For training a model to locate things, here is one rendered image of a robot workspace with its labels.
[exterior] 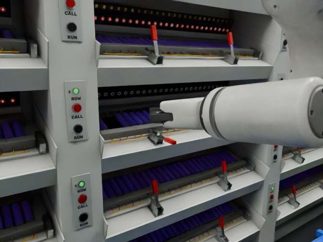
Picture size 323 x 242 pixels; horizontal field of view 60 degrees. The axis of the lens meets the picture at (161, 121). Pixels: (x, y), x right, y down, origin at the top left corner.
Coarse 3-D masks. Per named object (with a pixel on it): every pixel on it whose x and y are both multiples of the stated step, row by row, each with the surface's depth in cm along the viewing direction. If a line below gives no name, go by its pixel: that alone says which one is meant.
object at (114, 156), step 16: (144, 96) 85; (160, 96) 88; (176, 96) 91; (192, 96) 96; (112, 144) 67; (128, 144) 68; (144, 144) 70; (176, 144) 73; (192, 144) 77; (208, 144) 81; (224, 144) 86; (112, 160) 64; (128, 160) 66; (144, 160) 70
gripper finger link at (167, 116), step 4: (152, 116) 50; (156, 116) 50; (160, 116) 49; (164, 116) 49; (168, 116) 48; (172, 116) 48; (152, 120) 50; (156, 120) 50; (160, 120) 49; (164, 120) 49; (168, 120) 49
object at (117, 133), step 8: (120, 128) 69; (128, 128) 70; (136, 128) 71; (144, 128) 72; (152, 128) 73; (160, 128) 75; (168, 128) 77; (104, 136) 66; (112, 136) 67; (120, 136) 69
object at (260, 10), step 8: (176, 0) 68; (184, 0) 69; (192, 0) 70; (200, 0) 71; (208, 0) 73; (216, 0) 74; (224, 0) 75; (232, 0) 77; (240, 0) 78; (248, 0) 80; (256, 0) 82; (232, 8) 78; (240, 8) 80; (248, 8) 82; (256, 8) 83
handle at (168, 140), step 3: (159, 132) 70; (156, 135) 71; (159, 135) 70; (162, 138) 68; (165, 138) 67; (168, 138) 67; (165, 141) 67; (168, 141) 66; (171, 141) 65; (174, 141) 65; (171, 144) 65; (174, 144) 65
